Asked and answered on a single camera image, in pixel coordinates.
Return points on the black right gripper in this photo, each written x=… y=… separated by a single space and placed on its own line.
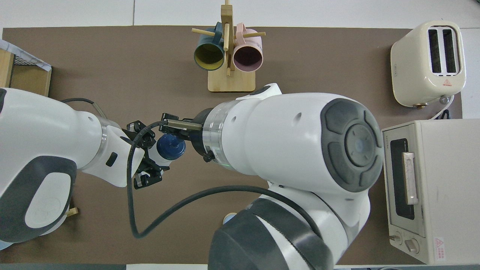
x=198 y=144

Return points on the white bottle with blue cap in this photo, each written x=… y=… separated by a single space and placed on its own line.
x=170 y=147

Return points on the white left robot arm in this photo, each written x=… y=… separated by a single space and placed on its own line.
x=37 y=131

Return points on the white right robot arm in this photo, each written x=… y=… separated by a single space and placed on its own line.
x=292 y=142

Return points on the wooden plate rack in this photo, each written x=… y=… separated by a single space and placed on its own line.
x=72 y=212

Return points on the light blue round plate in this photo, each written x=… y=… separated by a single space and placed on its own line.
x=3 y=246

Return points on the brown table mat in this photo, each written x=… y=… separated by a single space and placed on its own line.
x=150 y=67

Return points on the small blue call bell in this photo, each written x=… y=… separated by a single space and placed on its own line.
x=229 y=215

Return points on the wooden mug tree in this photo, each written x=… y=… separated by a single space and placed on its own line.
x=232 y=84

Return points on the dark teal mug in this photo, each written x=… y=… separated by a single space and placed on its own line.
x=209 y=56

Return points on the wooden shelf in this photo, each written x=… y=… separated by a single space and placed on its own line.
x=33 y=80

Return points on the pink mug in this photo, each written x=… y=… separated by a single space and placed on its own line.
x=247 y=58

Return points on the cream two-slot toaster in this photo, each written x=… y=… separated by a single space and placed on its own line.
x=412 y=71

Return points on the white toaster oven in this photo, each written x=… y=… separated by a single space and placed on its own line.
x=446 y=195

